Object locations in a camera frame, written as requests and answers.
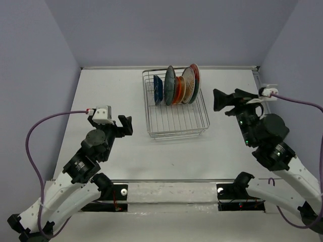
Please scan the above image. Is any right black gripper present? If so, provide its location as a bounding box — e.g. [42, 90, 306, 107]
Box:
[210, 87, 259, 144]

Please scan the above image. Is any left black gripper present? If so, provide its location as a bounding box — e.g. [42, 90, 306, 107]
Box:
[90, 114, 133, 161]

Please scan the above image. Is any white plate orange sunburst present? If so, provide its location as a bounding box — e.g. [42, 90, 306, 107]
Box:
[182, 67, 195, 104]

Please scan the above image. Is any small beige plate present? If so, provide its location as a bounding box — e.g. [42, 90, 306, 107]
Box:
[180, 76, 186, 103]

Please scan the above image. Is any navy blue shell dish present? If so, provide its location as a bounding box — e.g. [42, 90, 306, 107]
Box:
[153, 75, 164, 105]

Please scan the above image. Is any dark teal blossom plate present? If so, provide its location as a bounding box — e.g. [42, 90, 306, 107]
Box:
[164, 66, 176, 106]

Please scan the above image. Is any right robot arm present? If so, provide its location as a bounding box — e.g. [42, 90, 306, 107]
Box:
[213, 87, 322, 234]

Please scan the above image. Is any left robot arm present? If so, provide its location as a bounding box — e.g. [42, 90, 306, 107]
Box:
[7, 109, 133, 241]

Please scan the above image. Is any red and teal floral plate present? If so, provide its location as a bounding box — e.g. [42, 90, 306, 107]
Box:
[189, 64, 201, 104]

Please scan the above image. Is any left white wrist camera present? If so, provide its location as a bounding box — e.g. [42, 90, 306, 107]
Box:
[86, 105, 113, 125]

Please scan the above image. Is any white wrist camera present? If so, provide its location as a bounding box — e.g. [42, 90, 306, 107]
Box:
[246, 84, 279, 104]
[86, 105, 113, 125]

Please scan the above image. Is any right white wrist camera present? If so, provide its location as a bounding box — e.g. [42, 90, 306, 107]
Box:
[246, 84, 279, 104]

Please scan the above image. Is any silver wire dish rack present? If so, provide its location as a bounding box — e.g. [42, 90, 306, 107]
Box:
[142, 68, 210, 140]

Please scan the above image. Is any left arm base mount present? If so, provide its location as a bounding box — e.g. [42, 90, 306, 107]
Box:
[81, 184, 128, 212]

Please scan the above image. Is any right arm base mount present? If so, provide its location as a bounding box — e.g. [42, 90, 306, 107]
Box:
[217, 183, 265, 212]

